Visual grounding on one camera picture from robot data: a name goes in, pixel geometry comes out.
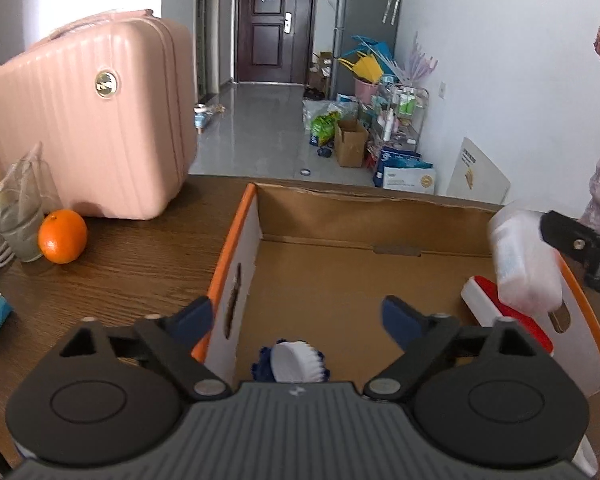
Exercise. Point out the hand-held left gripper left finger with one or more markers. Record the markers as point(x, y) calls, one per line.
point(195, 320)

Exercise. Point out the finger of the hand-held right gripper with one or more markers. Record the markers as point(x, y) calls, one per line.
point(590, 252)

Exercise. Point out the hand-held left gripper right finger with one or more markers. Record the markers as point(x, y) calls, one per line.
point(400, 322)

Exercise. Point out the large white plastic bottle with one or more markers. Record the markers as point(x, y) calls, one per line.
point(520, 260)

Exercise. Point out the red cardboard box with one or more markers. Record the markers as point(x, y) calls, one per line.
point(330, 280)

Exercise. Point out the blue ridged cap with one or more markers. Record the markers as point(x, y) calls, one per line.
point(261, 369)

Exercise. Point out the red and white lint brush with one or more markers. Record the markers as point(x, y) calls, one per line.
point(485, 300)

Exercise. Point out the white round container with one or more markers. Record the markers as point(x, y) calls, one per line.
point(292, 360)

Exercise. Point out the white printed board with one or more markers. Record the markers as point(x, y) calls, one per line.
point(477, 172)

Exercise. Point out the blue and white package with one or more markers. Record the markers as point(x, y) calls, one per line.
point(405, 175)

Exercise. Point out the orange fruit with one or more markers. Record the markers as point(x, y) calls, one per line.
point(62, 236)

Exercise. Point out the small brown cardboard box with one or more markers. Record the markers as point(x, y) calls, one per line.
point(350, 147)

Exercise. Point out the pink hard-shell suitcase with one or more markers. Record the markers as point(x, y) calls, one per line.
point(105, 150)

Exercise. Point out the clear glass cup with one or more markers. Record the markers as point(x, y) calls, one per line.
point(25, 220)

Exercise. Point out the green plastic bag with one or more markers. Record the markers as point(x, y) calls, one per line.
point(325, 127)

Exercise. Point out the pink bucket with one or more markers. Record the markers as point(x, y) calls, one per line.
point(366, 91)

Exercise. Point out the open brown carton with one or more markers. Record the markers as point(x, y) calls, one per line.
point(321, 72)

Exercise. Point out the dark brown door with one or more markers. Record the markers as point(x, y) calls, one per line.
point(270, 35)

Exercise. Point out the grey refrigerator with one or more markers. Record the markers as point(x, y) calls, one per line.
point(365, 10)

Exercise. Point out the white wall outlet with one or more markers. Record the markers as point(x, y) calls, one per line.
point(443, 91)

